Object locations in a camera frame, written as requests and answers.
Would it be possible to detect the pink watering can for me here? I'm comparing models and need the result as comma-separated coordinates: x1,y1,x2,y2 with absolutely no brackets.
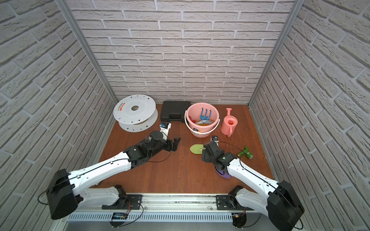
221,108,238,137

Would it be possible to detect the pink plastic bucket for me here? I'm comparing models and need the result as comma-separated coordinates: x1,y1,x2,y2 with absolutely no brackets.
185,103,221,138

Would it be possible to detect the blue rake yellow handle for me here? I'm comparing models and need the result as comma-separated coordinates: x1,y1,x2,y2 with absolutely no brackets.
200,108,212,122

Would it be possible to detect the red shovel wooden handle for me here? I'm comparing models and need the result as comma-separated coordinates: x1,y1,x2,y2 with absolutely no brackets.
188,116,197,124

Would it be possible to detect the light blue trowel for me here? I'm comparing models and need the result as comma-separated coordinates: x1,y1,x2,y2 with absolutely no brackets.
195,120,208,125

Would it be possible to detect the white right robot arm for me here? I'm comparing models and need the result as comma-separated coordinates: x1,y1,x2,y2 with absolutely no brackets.
202,140,304,231

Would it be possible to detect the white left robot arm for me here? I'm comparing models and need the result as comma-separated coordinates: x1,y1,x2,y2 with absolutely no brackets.
44,131,181,220

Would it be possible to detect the black plastic tool case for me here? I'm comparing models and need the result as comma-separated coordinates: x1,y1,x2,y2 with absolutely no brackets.
161,101,191,123

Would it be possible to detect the green trowel wooden handle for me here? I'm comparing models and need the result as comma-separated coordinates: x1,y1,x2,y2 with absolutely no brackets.
190,144,205,155

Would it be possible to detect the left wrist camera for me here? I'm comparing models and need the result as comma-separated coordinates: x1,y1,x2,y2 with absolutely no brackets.
160,122,171,141

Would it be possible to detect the purple trowel pink handle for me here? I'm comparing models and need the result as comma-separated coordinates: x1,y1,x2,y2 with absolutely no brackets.
215,169,231,179

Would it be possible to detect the green hose connector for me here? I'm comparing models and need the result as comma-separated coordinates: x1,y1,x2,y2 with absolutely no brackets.
237,146,254,159

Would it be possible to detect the white cable spool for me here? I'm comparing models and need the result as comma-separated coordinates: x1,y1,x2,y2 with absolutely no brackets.
113,94,158,132

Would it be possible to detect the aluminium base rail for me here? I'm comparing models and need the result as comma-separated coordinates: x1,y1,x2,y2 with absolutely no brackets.
62,193,258,224

